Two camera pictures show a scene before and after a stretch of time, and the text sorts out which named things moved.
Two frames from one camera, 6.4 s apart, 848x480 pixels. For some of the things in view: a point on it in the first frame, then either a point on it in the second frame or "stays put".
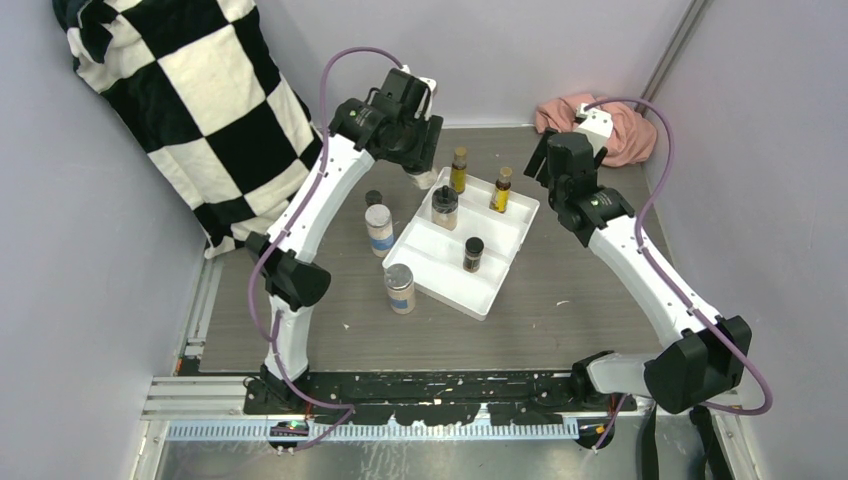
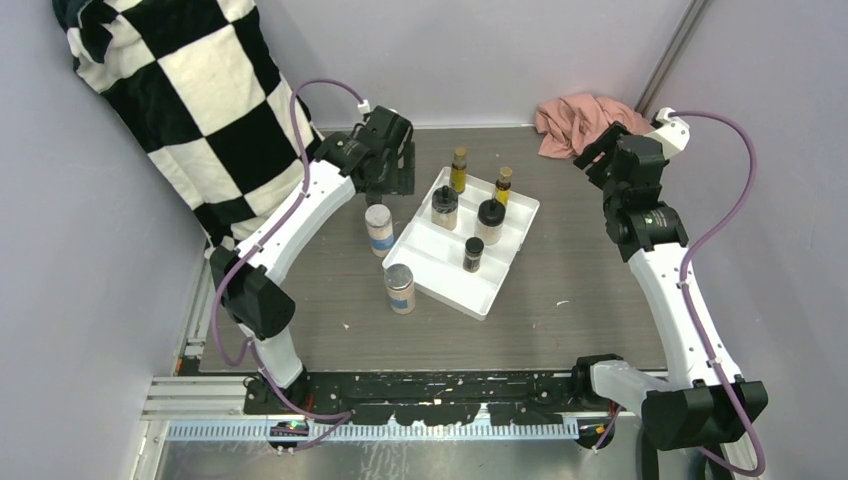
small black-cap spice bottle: [474, 247] stays put
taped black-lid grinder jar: [445, 208] stays put
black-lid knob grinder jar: [424, 174] to [490, 217]
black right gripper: [540, 155] to [606, 143]
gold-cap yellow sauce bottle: [458, 173] stays put
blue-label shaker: [380, 229] stays put
